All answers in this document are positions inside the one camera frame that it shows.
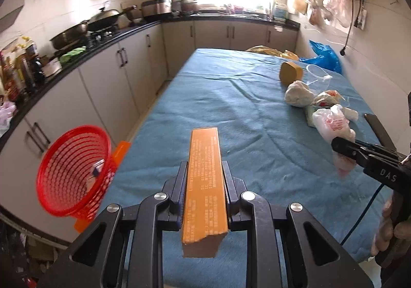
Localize long orange cardboard box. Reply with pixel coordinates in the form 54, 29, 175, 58
181, 127, 229, 258

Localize white red plastic bag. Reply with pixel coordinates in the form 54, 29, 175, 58
312, 104, 356, 177

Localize clear plastic cup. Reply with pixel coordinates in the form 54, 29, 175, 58
306, 64, 332, 95

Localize white blue small box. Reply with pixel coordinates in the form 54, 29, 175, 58
91, 159, 105, 178

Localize brown tape roll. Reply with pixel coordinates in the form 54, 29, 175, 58
279, 61, 304, 86

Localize grey lower kitchen cabinets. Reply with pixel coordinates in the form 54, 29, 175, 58
1, 17, 300, 246

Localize person right hand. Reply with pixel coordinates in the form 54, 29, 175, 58
371, 196, 411, 256

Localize blue table cloth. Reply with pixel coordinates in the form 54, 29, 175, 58
102, 49, 390, 262

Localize blue plastic bag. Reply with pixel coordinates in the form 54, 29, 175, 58
300, 40, 343, 75

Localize red plastic mesh basket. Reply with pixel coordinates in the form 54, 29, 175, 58
36, 125, 112, 218

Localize yellow plastic bag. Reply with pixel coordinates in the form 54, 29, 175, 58
246, 45, 299, 61

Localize green cloth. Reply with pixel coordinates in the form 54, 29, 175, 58
59, 46, 87, 64

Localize dark soy sauce bottle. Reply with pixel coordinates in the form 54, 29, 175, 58
26, 43, 45, 87

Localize crumpled white plastic bags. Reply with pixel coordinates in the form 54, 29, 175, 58
0, 101, 16, 137

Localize wok with lid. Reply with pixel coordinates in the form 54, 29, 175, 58
87, 5, 137, 32

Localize metal stock pot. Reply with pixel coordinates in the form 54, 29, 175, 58
171, 0, 199, 13

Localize black frying pan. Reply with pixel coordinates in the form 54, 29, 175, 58
50, 20, 88, 50

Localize black hanging cable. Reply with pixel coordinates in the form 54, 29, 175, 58
339, 0, 356, 57

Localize upper left wall cabinet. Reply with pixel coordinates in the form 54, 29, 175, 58
0, 0, 25, 32

